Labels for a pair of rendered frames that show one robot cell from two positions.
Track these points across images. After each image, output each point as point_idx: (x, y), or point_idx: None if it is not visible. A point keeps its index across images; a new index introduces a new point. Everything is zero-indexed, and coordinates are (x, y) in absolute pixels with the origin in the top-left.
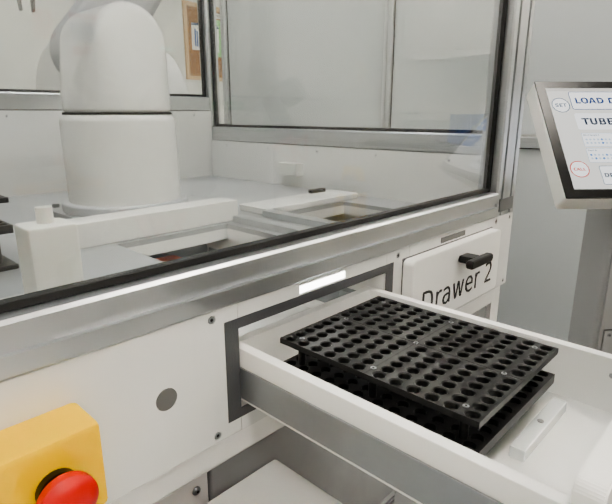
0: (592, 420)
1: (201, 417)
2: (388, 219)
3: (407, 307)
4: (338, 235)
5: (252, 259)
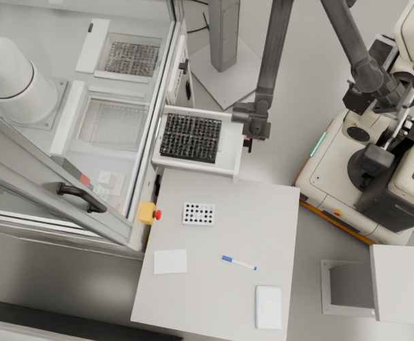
0: (231, 128)
1: (152, 178)
2: (162, 89)
3: (178, 115)
4: (157, 115)
5: (149, 147)
